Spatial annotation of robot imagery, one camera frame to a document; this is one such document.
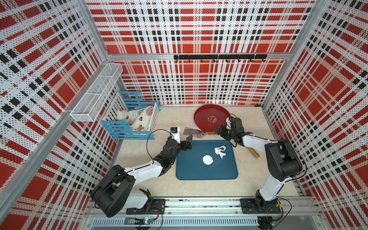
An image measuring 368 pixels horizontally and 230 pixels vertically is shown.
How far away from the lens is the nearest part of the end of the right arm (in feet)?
2.38

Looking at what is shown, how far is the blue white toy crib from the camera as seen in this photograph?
98cm

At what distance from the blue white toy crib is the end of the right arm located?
0.48 meters
